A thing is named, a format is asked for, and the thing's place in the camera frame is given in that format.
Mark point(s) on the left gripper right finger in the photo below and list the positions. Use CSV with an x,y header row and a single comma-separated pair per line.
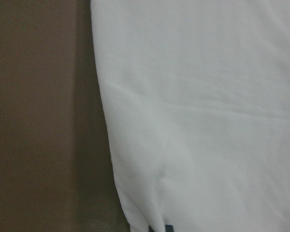
x,y
169,228

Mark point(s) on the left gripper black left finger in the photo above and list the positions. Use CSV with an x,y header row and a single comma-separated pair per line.
x,y
150,229

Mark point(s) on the white long-sleeve printed shirt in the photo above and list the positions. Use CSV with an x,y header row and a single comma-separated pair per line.
x,y
196,98

